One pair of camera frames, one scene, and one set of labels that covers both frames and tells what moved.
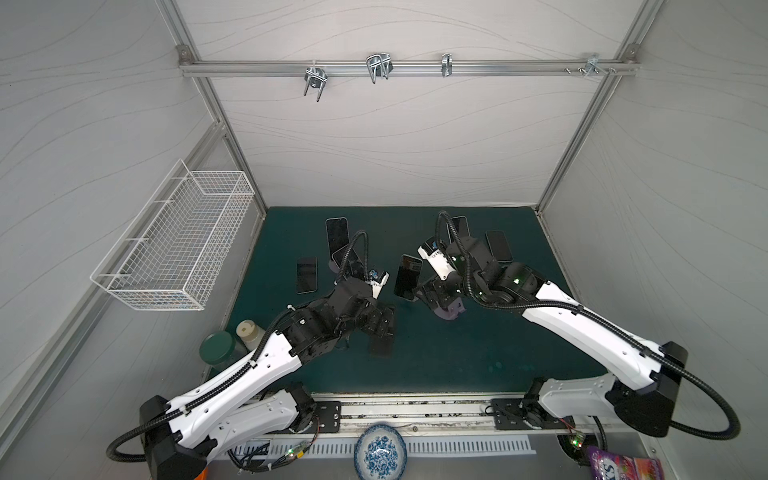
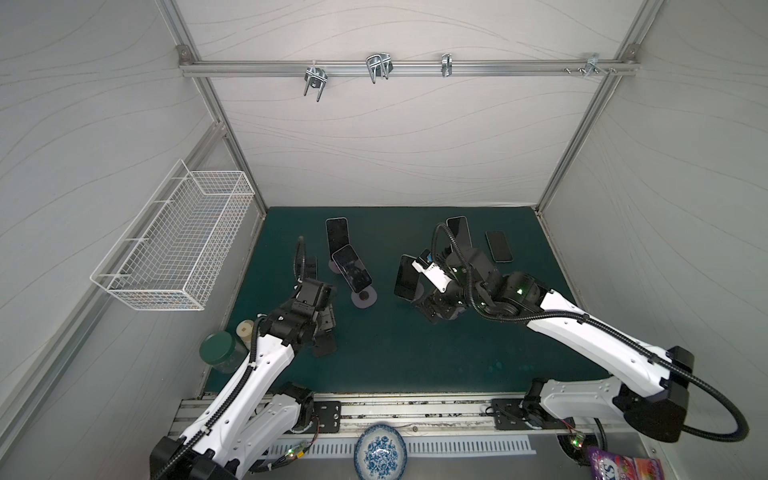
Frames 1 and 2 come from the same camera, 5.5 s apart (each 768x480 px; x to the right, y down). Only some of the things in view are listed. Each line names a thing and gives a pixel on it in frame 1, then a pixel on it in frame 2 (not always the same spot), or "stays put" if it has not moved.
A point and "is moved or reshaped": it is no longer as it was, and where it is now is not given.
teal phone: x=499 y=246 stays put
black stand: x=381 y=346 is moved or reshaped
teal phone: x=408 y=277 stays put
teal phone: x=306 y=275 stays put
